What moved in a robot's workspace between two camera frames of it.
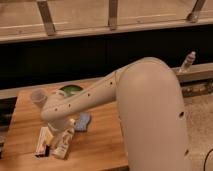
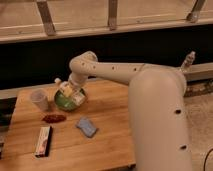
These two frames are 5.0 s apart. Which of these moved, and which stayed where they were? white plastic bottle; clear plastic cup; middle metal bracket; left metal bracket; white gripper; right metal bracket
Moved: white plastic bottle; white gripper
Stayed: left metal bracket; clear plastic cup; middle metal bracket; right metal bracket
